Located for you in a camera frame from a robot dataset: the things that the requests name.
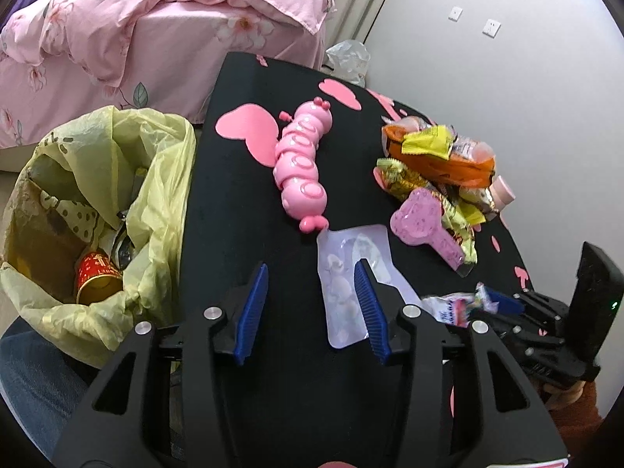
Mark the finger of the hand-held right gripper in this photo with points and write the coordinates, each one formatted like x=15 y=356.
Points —
x=507 y=303
x=512 y=331

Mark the clear printed wrapper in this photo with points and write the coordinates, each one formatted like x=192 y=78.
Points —
x=470 y=150

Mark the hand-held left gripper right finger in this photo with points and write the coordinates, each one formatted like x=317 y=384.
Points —
x=369 y=314

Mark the yellow dotted wrapper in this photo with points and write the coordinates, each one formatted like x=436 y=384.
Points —
x=73 y=212

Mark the person's right forearm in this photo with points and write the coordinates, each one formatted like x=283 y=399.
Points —
x=580 y=414

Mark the clear plastic blister pack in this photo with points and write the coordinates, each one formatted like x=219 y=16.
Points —
x=341 y=273

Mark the red gold paper cup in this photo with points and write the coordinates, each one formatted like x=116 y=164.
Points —
x=97 y=275

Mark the yellow snack wrapper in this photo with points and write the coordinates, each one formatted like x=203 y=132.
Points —
x=426 y=144

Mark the white wall socket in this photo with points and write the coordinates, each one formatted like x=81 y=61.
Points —
x=491 y=27
x=456 y=12

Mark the yellow-bagged trash bin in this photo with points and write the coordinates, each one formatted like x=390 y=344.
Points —
x=161 y=180

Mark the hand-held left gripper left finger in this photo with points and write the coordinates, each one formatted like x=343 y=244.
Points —
x=251 y=314

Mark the clear plastic bag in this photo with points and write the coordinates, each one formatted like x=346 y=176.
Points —
x=348 y=58

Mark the bed with pink sheet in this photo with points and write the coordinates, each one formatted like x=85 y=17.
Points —
x=195 y=58

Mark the pink bottle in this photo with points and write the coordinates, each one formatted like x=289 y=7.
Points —
x=502 y=192

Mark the pink caterpillar toy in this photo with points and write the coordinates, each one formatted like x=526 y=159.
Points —
x=300 y=156

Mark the yellow red snack packet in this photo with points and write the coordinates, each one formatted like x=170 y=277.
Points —
x=395 y=175
x=460 y=229

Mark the person's blue jeans leg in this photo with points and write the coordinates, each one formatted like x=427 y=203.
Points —
x=34 y=390

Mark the orange snack bag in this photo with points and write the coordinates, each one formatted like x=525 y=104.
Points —
x=438 y=168

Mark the white pink candy wrapper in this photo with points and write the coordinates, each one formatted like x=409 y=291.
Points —
x=451 y=309

